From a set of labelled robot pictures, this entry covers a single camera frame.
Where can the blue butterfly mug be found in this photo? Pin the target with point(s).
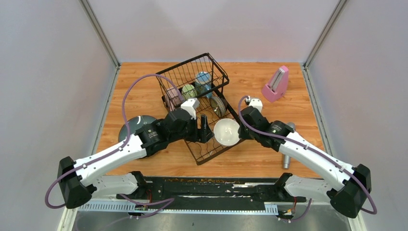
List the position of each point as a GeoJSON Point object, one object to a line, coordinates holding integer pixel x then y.
{"type": "Point", "coordinates": [203, 82]}

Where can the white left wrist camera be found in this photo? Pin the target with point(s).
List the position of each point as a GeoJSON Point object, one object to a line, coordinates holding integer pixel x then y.
{"type": "Point", "coordinates": [190, 106]}

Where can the pink metronome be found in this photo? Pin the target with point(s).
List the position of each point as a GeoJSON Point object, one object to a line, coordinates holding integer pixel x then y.
{"type": "Point", "coordinates": [277, 86]}

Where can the patterned ceramic bowl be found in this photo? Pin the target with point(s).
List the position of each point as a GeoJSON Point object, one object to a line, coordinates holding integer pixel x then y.
{"type": "Point", "coordinates": [218, 106]}

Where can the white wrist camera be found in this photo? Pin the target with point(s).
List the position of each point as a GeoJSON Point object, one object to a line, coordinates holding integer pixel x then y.
{"type": "Point", "coordinates": [254, 102]}
{"type": "Point", "coordinates": [190, 106]}

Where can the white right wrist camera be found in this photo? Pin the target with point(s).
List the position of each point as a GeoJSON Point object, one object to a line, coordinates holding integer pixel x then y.
{"type": "Point", "coordinates": [254, 102]}

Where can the black wire dish rack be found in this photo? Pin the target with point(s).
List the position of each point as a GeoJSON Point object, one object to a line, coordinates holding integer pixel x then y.
{"type": "Point", "coordinates": [184, 73]}

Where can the blue-grey ceramic plate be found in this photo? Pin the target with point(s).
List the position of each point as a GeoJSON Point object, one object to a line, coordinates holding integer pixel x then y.
{"type": "Point", "coordinates": [135, 123]}

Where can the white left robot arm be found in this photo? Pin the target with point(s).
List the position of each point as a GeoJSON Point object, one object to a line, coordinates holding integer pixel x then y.
{"type": "Point", "coordinates": [79, 180]}

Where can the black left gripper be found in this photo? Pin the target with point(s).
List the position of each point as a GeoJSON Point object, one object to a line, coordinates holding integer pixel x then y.
{"type": "Point", "coordinates": [202, 135]}

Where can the pink ceramic mug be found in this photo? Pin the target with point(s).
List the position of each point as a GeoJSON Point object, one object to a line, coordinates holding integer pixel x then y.
{"type": "Point", "coordinates": [172, 98]}

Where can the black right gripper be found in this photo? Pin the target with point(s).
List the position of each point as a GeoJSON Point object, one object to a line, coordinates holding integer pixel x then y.
{"type": "Point", "coordinates": [242, 134]}

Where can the light green mug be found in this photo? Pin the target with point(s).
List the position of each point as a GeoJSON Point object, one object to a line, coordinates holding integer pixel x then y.
{"type": "Point", "coordinates": [189, 91]}

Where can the white zigzag ceramic bowl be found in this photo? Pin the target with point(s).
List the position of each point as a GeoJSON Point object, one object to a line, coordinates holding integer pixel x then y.
{"type": "Point", "coordinates": [226, 132]}

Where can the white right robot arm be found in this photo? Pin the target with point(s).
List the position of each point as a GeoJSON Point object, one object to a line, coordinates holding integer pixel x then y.
{"type": "Point", "coordinates": [346, 187]}

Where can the silver microphone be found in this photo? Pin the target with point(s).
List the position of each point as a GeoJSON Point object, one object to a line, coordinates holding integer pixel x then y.
{"type": "Point", "coordinates": [286, 158]}

